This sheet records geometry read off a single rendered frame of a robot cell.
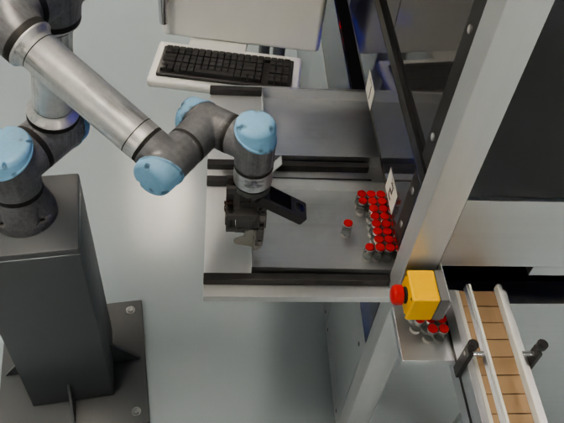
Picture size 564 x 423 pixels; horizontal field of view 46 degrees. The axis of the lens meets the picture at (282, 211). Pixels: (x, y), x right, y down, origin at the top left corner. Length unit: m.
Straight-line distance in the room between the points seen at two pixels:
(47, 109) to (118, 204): 1.26
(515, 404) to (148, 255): 1.61
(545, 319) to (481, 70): 0.77
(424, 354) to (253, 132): 0.57
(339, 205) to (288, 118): 0.32
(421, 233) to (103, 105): 0.61
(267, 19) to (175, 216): 0.96
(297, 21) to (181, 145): 1.01
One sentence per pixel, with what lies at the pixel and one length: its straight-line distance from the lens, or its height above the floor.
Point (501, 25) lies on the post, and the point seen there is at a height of 1.56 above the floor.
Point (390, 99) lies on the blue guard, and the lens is 1.49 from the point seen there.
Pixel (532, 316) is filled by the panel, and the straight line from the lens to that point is 1.60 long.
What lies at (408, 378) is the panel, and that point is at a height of 0.53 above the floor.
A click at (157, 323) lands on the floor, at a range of 2.40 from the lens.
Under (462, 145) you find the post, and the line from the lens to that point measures 1.11.
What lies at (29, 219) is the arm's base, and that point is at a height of 0.84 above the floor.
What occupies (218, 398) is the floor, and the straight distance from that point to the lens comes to 2.26.
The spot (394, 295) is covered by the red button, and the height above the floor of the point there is 1.01.
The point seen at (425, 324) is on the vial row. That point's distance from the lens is 1.39.
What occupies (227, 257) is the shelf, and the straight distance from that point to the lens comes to 1.46.
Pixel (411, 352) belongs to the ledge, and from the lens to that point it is 1.39.
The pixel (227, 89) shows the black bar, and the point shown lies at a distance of 1.83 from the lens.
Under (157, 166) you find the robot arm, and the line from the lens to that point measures 1.13.
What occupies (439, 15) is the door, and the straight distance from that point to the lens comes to 1.24.
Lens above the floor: 2.05
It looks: 49 degrees down
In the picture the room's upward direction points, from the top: 7 degrees clockwise
